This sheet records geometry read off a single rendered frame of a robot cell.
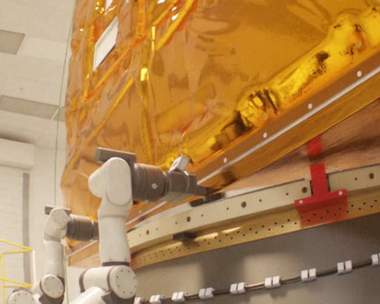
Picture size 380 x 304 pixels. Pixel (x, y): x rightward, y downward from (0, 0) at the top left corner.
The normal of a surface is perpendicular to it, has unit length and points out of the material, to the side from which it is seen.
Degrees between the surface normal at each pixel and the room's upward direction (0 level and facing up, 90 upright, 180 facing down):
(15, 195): 90
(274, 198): 90
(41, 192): 90
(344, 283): 62
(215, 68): 91
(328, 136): 180
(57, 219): 78
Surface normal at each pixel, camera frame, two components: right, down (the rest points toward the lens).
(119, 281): 0.76, -0.28
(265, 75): -0.86, -0.12
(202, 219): -0.63, -0.27
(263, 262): -0.46, -0.71
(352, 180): -0.25, -0.36
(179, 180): 0.51, -0.37
